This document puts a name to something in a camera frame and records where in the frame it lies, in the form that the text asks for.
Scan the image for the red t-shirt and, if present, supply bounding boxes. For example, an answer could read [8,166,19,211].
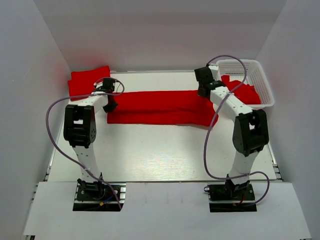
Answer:
[67,65,110,97]
[106,90,216,127]

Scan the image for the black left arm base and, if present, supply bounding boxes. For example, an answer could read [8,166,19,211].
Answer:
[72,179,126,212]

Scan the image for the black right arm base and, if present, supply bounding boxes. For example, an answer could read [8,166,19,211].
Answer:
[203,181,257,213]

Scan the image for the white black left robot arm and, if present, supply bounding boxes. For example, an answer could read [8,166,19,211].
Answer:
[63,77,118,182]

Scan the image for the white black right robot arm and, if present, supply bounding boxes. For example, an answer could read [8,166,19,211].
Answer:
[194,64,269,200]

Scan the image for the red t-shirts in basket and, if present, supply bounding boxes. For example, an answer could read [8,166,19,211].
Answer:
[221,75,261,105]

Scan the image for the folded red t-shirt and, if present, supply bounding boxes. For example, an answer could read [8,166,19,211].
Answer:
[67,65,110,97]

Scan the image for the white plastic basket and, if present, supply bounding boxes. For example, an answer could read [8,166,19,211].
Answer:
[216,59,275,109]

